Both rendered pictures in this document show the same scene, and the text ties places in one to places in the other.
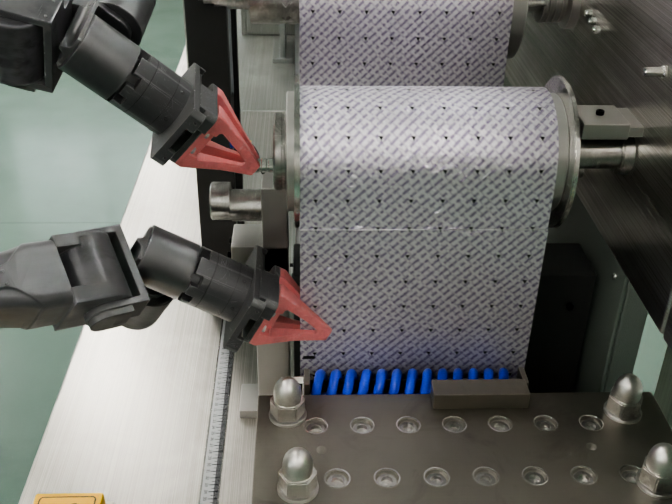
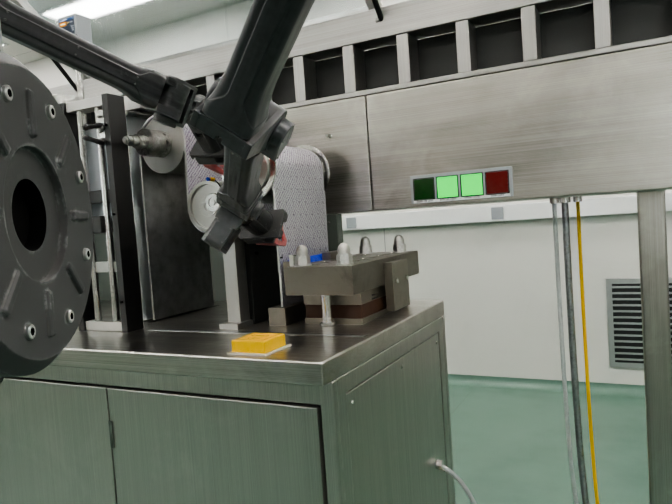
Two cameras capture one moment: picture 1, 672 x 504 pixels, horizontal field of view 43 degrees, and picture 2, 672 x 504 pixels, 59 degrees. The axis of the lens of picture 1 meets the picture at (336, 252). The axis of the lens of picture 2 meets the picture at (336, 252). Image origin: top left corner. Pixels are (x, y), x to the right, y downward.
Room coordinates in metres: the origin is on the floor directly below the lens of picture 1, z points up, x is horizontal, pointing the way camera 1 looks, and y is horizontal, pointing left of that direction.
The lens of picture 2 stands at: (-0.06, 1.10, 1.12)
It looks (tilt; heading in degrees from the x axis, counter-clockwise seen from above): 3 degrees down; 300
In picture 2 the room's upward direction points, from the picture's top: 4 degrees counter-clockwise
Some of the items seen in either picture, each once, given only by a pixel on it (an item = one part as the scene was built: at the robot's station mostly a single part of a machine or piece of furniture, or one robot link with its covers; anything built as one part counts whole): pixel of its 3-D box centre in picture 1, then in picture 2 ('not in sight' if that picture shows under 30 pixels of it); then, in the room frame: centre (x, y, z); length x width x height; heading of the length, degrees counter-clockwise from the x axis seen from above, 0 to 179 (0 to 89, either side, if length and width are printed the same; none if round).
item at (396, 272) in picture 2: not in sight; (398, 284); (0.50, -0.15, 0.96); 0.10 x 0.03 x 0.11; 93
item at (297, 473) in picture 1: (297, 469); (344, 253); (0.54, 0.03, 1.05); 0.04 x 0.04 x 0.04
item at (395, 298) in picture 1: (417, 309); (303, 229); (0.71, -0.08, 1.11); 0.23 x 0.01 x 0.18; 93
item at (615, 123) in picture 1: (605, 120); not in sight; (0.78, -0.26, 1.28); 0.06 x 0.05 x 0.02; 93
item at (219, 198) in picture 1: (220, 200); (215, 202); (0.79, 0.12, 1.18); 0.04 x 0.02 x 0.04; 3
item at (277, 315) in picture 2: not in sight; (309, 306); (0.71, -0.09, 0.92); 0.28 x 0.04 x 0.04; 93
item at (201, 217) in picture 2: not in sight; (240, 205); (0.89, -0.08, 1.17); 0.26 x 0.12 x 0.12; 93
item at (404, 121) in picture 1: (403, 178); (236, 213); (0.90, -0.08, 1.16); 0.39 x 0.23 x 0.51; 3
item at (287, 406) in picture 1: (287, 397); (302, 255); (0.63, 0.04, 1.05); 0.04 x 0.04 x 0.04
